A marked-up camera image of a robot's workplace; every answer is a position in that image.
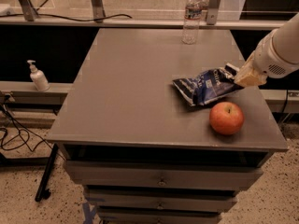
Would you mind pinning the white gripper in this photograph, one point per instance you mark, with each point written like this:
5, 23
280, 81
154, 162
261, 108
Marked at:
267, 61

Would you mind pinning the blue chip bag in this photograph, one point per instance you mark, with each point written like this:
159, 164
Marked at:
209, 86

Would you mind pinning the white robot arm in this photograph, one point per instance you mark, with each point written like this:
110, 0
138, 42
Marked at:
276, 56

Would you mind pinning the red apple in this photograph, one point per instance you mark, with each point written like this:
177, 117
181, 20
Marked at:
226, 118

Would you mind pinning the clear water bottle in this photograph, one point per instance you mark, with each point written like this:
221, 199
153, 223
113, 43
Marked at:
192, 17

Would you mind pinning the grey drawer cabinet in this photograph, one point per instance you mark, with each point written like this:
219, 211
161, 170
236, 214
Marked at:
124, 108

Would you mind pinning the top drawer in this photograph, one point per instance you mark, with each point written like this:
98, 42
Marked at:
145, 175

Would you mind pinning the drawer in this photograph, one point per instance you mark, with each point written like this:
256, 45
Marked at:
159, 200
150, 216
145, 175

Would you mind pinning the middle drawer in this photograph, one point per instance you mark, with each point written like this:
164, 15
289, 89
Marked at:
159, 200

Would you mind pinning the bottom drawer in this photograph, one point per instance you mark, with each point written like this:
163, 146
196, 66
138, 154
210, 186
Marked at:
150, 216

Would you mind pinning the black floor stand leg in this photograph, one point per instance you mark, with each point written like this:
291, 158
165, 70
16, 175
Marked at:
43, 192

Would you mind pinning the white pump dispenser bottle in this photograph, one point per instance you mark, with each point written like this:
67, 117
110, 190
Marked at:
38, 77

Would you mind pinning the blue floor tape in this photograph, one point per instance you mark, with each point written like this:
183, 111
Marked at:
90, 213

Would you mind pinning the right metal frame post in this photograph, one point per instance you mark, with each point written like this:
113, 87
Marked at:
212, 12

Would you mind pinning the metal frame post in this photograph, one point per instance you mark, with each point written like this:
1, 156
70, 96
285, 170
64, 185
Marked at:
28, 10
212, 12
98, 10

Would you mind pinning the middle metal frame post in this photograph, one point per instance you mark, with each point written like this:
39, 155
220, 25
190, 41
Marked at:
98, 10

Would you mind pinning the left metal frame post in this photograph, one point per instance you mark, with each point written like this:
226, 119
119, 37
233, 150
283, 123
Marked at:
28, 10

